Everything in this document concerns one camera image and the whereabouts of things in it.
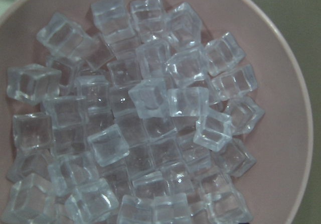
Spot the pink bowl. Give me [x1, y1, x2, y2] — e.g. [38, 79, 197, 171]
[1, 0, 313, 223]

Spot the pile of clear ice cubes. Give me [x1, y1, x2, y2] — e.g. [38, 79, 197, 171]
[1, 0, 264, 223]

